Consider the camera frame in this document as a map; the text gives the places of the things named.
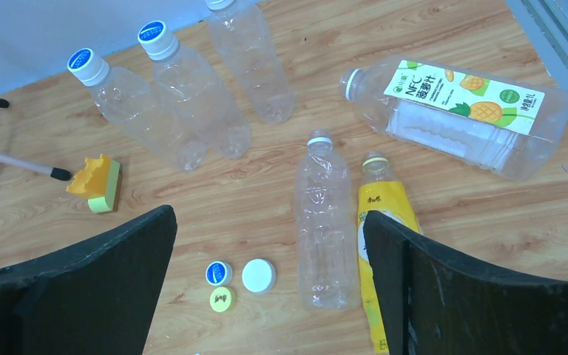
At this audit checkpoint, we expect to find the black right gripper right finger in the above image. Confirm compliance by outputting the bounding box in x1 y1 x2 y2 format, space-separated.
363 211 568 354

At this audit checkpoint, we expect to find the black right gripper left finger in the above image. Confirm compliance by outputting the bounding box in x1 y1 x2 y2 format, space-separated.
0 205 178 354

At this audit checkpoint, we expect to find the blue Pocari Sweat cap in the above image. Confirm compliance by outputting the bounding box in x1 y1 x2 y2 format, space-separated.
205 260 233 287

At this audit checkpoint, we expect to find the yellow bottle cap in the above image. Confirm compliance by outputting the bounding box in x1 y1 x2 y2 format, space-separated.
209 286 237 313

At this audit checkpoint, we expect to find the yellow label juice bottle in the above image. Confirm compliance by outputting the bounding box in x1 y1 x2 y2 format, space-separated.
357 151 421 354

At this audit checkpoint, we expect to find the white bottle cap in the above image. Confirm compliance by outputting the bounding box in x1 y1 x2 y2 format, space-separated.
241 258 277 294

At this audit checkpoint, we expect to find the large pineapple juice bottle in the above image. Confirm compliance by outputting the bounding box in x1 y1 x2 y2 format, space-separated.
339 55 568 181

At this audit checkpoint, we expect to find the clear capped bottle left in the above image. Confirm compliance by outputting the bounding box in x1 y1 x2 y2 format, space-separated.
67 47 208 172

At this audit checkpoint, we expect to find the clear capped bottle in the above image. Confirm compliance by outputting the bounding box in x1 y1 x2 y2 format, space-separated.
206 0 296 124
67 47 208 172
137 20 251 159

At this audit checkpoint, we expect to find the clear capped bottle middle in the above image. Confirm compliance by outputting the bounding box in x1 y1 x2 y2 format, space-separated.
137 20 251 159

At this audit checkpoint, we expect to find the clear capped bottle right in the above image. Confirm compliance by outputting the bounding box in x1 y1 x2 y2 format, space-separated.
206 0 296 124

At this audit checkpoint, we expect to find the yellow green toy block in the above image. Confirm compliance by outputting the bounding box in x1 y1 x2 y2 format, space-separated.
66 154 121 214

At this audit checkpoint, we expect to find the pink music stand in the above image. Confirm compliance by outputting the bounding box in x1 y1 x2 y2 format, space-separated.
0 98 72 181

